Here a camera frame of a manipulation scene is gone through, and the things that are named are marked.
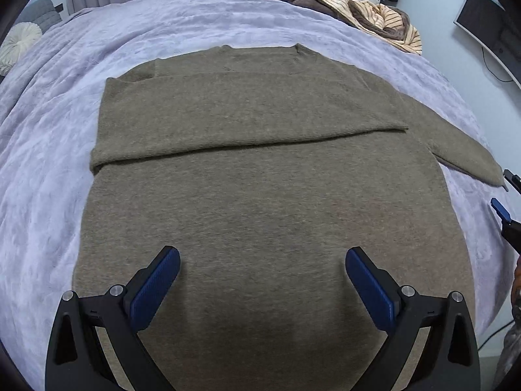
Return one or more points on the computer monitor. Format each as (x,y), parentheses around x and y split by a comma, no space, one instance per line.
(486,24)

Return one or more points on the cream striped cloth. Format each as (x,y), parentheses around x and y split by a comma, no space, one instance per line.
(366,10)

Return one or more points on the grey quilted headboard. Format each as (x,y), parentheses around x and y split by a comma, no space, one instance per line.
(40,12)

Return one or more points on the lavender quilted bed blanket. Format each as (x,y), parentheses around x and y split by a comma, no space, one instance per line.
(44,171)

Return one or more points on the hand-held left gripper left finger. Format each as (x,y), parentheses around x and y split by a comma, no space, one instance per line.
(156,289)

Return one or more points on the olive brown knit sweater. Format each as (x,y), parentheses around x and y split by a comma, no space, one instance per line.
(260,179)

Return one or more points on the round white pleated pillow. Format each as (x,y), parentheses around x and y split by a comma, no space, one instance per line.
(18,42)

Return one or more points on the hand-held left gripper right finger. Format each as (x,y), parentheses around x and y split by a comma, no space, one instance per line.
(372,293)

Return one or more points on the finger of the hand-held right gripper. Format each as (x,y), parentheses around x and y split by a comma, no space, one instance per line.
(501,211)
(513,180)

